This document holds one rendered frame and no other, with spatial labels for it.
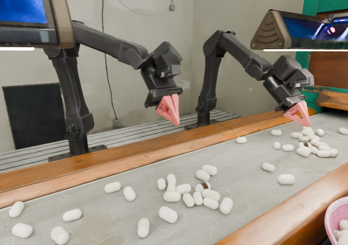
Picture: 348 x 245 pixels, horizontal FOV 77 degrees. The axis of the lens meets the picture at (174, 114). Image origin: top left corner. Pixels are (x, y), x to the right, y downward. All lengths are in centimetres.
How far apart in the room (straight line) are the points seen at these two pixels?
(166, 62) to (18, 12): 37
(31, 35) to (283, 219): 43
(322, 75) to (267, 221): 96
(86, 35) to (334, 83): 108
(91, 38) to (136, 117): 208
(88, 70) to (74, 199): 201
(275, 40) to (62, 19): 36
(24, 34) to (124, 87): 238
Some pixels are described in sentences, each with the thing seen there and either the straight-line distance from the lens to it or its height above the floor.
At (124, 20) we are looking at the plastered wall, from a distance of 260.
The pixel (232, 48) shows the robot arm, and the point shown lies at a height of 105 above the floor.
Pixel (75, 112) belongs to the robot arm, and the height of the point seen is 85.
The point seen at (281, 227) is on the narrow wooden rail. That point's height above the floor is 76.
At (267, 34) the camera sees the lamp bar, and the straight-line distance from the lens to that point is 48.
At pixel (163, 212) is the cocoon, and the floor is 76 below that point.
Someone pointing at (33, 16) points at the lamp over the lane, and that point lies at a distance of 25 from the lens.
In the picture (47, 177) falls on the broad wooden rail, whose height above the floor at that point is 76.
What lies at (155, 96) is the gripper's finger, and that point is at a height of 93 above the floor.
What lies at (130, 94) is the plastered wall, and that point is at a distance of 264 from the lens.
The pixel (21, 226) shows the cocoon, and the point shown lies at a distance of 48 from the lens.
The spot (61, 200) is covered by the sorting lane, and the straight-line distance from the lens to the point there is 54.
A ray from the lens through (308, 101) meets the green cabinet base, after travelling 132.
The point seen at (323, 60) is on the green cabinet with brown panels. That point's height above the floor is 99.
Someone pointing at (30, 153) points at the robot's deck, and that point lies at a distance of 100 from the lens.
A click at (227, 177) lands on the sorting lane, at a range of 57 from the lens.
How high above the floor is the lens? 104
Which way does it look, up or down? 16 degrees down
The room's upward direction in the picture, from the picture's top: straight up
